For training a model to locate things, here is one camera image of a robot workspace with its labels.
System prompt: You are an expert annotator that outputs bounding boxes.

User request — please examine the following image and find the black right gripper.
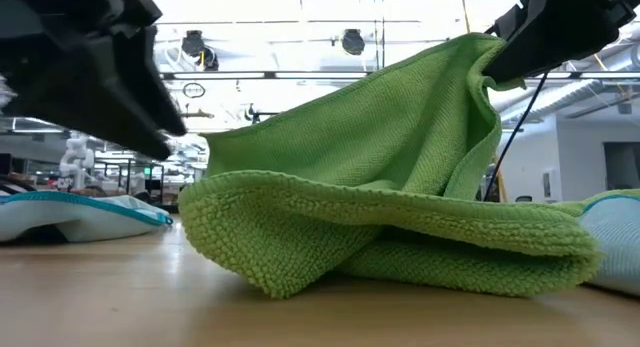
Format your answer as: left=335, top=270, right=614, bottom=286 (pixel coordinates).
left=482, top=0, right=640, bottom=84

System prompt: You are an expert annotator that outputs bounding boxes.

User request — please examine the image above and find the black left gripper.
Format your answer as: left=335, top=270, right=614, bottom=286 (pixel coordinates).
left=0, top=0, right=189, bottom=162

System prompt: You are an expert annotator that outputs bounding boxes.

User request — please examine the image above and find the light blue microfiber towel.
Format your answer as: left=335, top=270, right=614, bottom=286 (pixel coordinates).
left=0, top=189, right=174, bottom=244
left=578, top=194, right=640, bottom=296

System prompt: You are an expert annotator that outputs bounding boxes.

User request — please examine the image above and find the white robot figure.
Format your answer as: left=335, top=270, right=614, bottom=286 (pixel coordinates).
left=58, top=131, right=96, bottom=188

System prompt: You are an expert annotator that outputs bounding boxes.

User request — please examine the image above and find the overhead LED light bar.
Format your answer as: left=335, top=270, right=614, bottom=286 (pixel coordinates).
left=159, top=70, right=640, bottom=83

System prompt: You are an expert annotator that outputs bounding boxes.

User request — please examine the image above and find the yellow hanging cable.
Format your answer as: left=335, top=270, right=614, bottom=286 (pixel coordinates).
left=458, top=0, right=509, bottom=203

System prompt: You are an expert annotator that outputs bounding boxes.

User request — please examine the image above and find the ceiling cable reel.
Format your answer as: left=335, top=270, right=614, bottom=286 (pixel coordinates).
left=339, top=28, right=367, bottom=57
left=179, top=29, right=220, bottom=72

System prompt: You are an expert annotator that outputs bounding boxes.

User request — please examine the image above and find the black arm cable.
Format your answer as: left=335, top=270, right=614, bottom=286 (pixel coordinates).
left=482, top=71, right=551, bottom=203

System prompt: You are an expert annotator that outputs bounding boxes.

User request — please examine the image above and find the black hanging cable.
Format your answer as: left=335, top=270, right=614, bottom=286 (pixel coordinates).
left=371, top=0, right=387, bottom=71

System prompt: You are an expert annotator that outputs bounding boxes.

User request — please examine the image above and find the dark wall window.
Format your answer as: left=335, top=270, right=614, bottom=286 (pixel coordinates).
left=602, top=141, right=640, bottom=191

